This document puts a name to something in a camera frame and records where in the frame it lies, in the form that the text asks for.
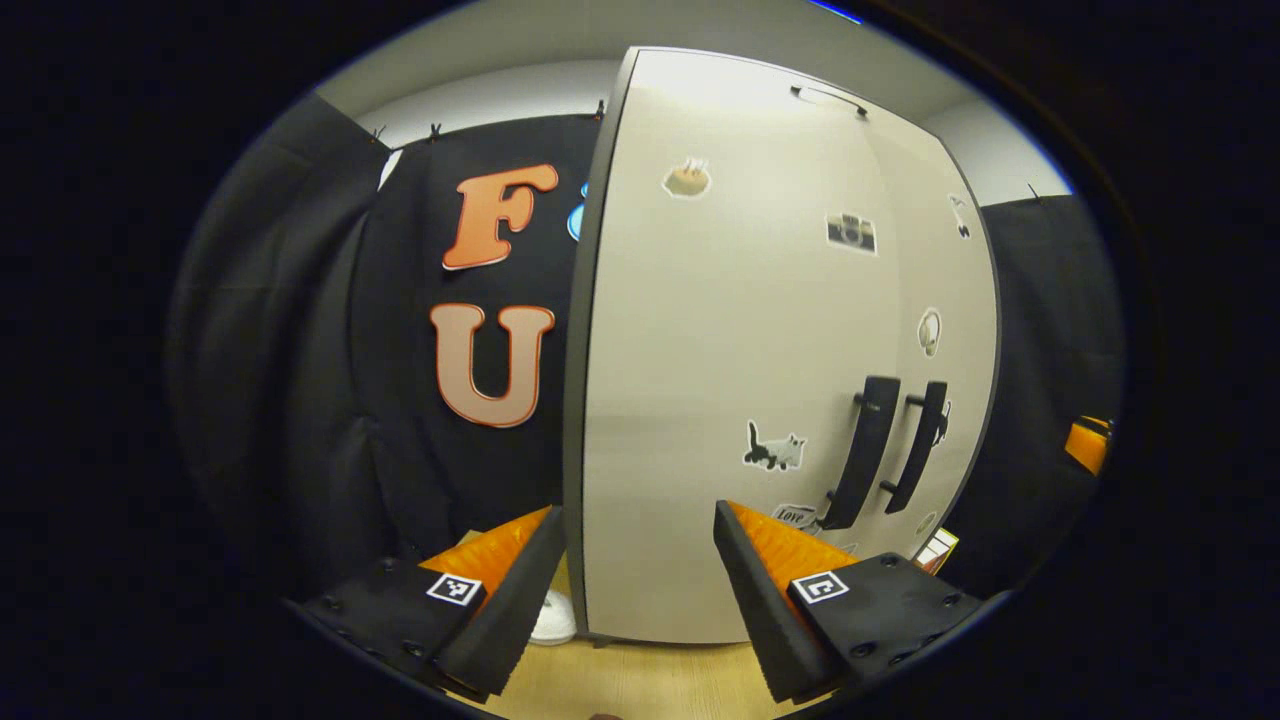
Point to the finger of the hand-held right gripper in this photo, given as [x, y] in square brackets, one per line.
[1088, 445]

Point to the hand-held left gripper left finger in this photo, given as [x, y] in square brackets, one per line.
[522, 600]

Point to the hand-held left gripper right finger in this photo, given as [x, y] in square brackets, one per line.
[760, 600]

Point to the white cabinet door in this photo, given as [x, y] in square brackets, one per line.
[965, 300]
[680, 400]

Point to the white shoe cabinet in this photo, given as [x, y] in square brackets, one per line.
[700, 330]

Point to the white cabinet drawer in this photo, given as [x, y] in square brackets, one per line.
[720, 95]

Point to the white round container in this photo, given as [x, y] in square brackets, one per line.
[555, 620]

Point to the orange and white cardboard box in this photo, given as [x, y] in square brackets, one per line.
[938, 552]

